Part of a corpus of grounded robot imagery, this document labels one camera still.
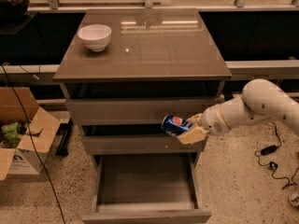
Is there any black floor cable left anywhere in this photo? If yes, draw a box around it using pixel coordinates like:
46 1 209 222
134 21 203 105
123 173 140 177
0 63 66 224

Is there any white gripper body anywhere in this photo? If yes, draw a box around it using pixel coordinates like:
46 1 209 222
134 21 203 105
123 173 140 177
200 104 231 135

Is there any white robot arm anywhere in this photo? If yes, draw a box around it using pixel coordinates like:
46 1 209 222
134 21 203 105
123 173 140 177
178 79 299 145

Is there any grey top drawer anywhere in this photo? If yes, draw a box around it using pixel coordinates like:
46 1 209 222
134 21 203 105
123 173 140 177
65 98 216 126

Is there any black power adapter cable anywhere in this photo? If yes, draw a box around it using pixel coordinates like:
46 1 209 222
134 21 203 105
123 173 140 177
254 121 299 190

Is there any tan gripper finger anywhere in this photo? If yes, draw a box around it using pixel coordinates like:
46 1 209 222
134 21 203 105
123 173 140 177
187 113 202 126
178 126 208 145

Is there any green bag in box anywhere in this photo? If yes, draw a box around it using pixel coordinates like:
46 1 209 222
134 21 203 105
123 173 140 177
0 121 23 148

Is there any grey middle drawer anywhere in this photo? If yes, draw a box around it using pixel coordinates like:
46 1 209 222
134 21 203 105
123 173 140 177
82 134 206 155

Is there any black table leg right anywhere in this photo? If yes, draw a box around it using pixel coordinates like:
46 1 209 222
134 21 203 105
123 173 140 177
222 81 242 101

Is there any grey open bottom drawer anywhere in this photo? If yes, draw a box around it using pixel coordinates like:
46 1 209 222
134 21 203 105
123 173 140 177
82 153 211 224

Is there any black object on shelf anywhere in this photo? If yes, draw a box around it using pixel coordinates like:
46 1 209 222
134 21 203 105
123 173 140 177
0 0 30 17

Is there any white ceramic bowl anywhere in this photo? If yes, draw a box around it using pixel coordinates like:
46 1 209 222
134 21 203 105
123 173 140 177
78 24 112 52

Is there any blue pepsi can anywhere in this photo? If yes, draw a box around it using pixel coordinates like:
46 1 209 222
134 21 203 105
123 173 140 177
161 116 192 137

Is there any grey drawer cabinet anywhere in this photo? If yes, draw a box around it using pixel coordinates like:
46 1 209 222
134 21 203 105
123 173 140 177
52 8 233 224

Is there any black table leg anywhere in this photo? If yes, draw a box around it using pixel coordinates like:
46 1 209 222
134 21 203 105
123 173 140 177
222 81 242 101
56 119 73 158

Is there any open cardboard box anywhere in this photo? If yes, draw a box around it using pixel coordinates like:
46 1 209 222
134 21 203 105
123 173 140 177
0 88 60 180

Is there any black table leg left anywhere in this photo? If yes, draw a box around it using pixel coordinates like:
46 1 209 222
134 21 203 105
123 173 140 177
56 119 73 158

